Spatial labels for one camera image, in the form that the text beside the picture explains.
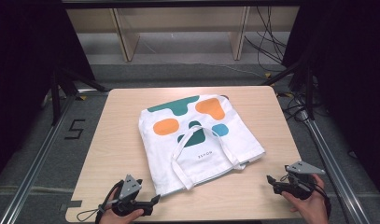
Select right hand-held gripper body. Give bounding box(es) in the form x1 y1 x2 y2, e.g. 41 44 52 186
273 161 327 201

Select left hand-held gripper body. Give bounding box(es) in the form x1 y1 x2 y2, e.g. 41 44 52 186
111 174 155 217

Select white tote bag coloured blobs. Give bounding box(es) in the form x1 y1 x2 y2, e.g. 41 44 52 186
137 93 267 197

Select person's right hand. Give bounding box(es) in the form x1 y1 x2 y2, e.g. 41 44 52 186
280 173 331 224

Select person's left hand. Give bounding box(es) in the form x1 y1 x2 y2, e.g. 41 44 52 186
98 187 146 224

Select grey tape strip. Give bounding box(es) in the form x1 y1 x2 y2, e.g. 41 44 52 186
60 200 83 213

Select black metal stand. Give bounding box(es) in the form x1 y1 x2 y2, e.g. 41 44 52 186
260 55 317 121
49 67 110 126

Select black curtain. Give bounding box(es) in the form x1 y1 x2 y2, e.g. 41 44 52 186
0 0 97 185
281 0 380 189

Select black wrist strap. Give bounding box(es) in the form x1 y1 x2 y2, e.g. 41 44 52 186
314 182 332 218

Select aluminium rail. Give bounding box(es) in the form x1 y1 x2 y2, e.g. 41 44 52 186
0 89 110 224
299 110 372 224

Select thin grey cable loop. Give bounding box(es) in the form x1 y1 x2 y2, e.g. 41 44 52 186
76 199 118 223

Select black cables by stand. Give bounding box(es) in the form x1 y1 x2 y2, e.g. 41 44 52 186
275 90 311 123

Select black cable bundle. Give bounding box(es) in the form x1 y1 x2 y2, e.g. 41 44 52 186
243 6 289 73

